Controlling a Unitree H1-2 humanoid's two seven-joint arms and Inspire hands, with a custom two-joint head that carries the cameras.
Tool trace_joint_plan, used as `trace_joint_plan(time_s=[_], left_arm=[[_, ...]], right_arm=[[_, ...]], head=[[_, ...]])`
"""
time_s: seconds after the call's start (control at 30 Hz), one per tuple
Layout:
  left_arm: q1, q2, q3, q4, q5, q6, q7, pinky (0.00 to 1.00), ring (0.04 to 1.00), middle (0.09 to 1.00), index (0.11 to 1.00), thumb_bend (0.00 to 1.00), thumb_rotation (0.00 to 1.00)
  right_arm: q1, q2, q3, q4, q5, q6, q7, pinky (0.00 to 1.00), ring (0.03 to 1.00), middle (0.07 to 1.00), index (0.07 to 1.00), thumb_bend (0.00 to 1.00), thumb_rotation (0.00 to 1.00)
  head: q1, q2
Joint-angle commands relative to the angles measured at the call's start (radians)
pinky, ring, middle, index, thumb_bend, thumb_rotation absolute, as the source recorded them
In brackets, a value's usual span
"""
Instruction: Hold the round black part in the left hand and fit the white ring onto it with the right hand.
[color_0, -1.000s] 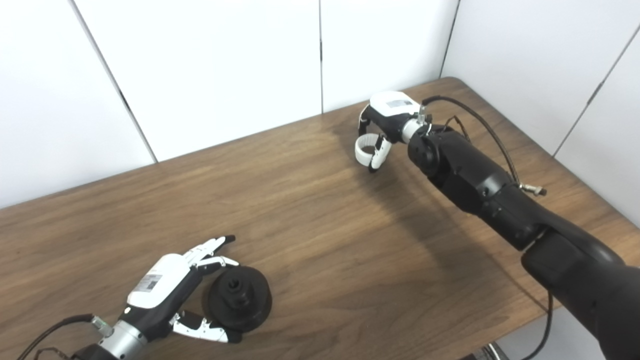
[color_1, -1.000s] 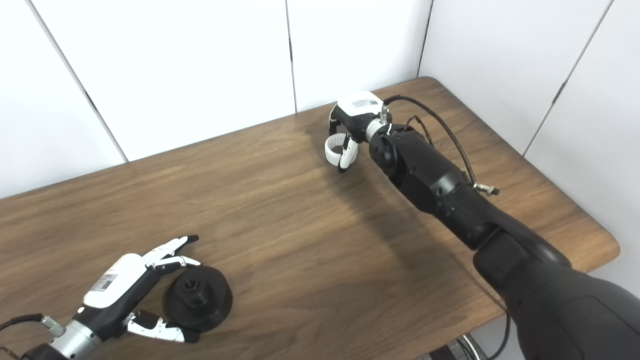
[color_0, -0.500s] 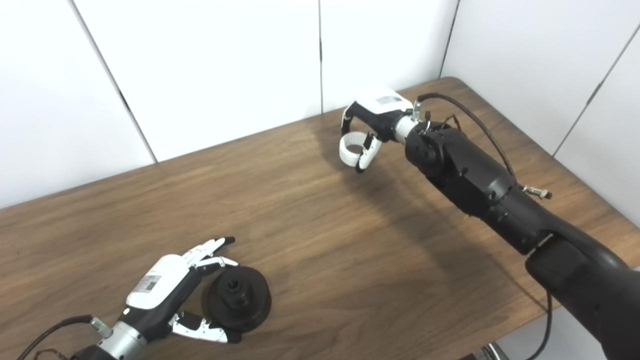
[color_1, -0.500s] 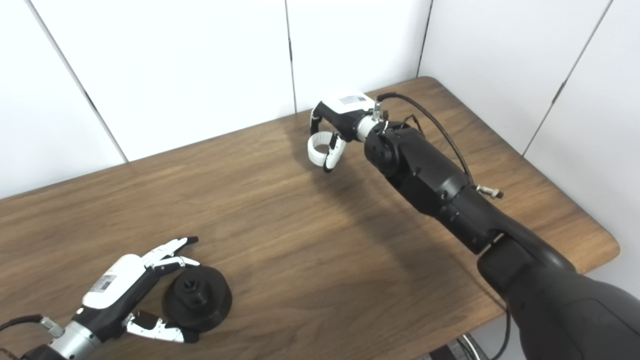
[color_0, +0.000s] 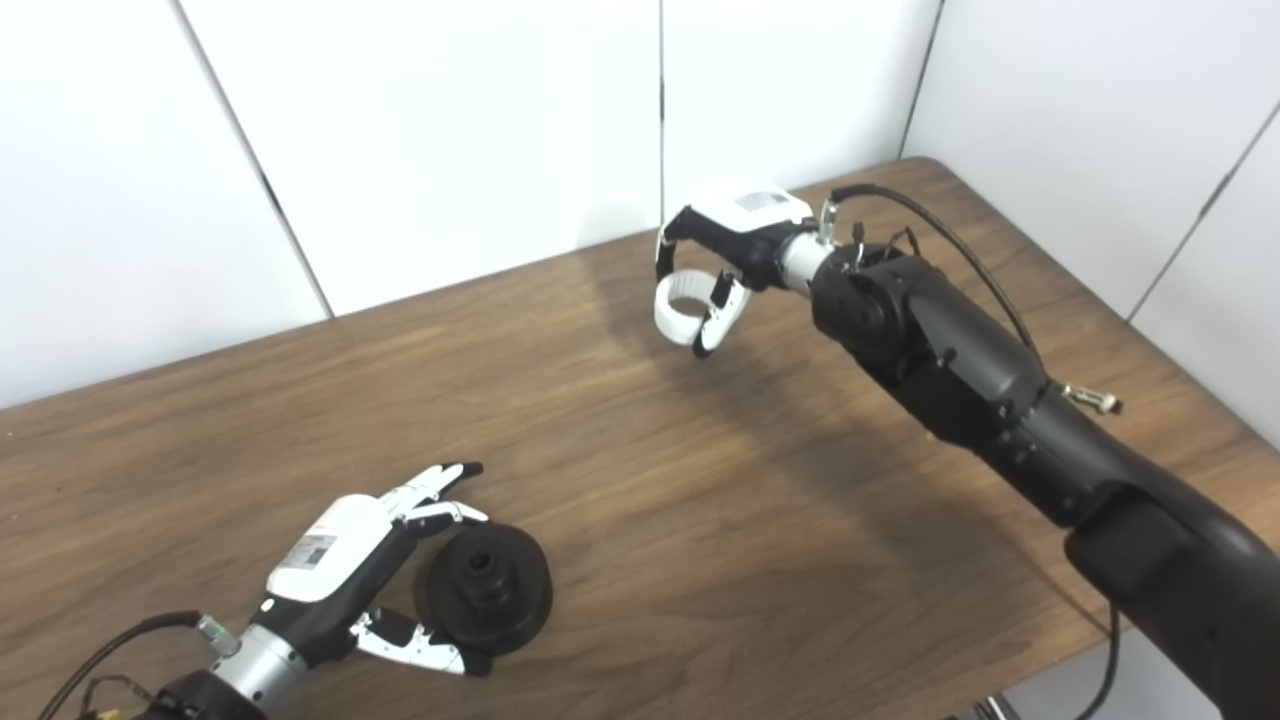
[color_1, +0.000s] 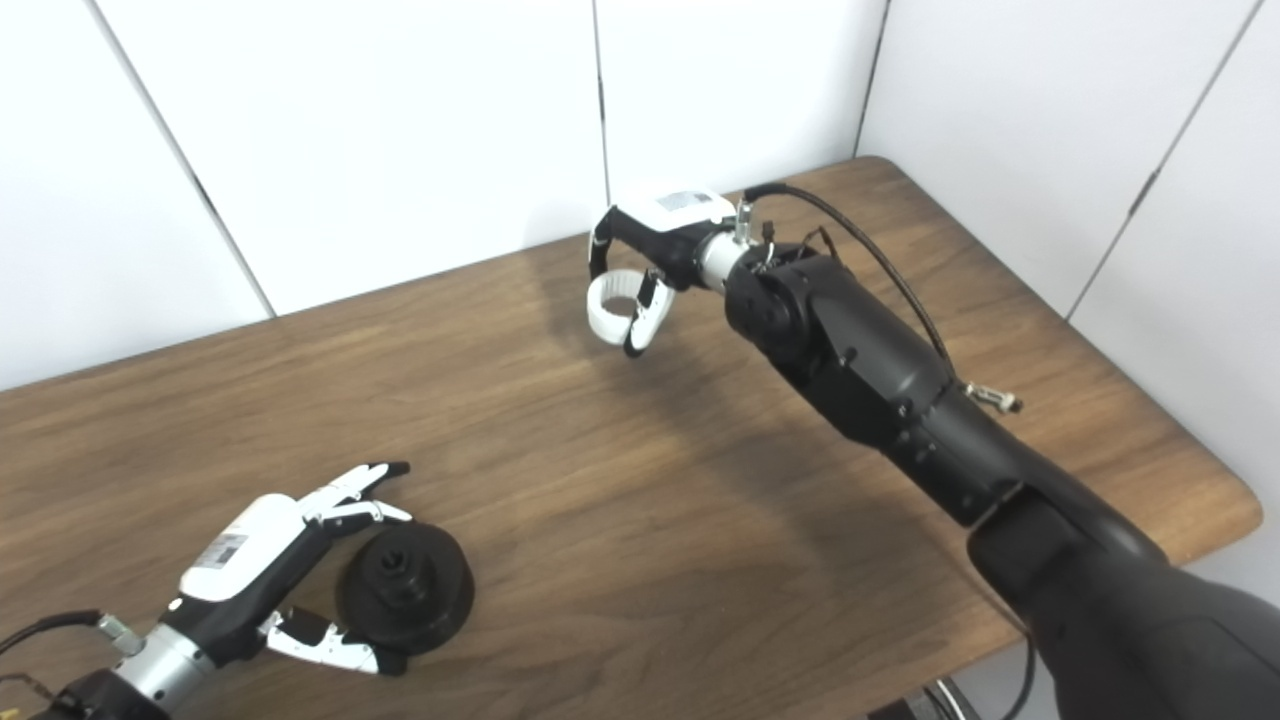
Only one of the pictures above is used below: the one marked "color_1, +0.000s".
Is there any white plastic ring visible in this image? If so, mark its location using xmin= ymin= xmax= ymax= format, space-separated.
xmin=587 ymin=270 xmax=651 ymax=346

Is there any round black stepped part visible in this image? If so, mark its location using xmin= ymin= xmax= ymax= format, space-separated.
xmin=335 ymin=523 xmax=476 ymax=658

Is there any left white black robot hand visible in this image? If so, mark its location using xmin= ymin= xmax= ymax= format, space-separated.
xmin=160 ymin=460 xmax=413 ymax=676

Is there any thin brown wire bundle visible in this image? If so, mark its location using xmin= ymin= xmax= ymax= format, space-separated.
xmin=757 ymin=220 xmax=843 ymax=273
xmin=0 ymin=670 xmax=61 ymax=706

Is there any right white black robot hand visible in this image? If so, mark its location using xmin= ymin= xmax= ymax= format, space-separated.
xmin=587 ymin=187 xmax=739 ymax=359

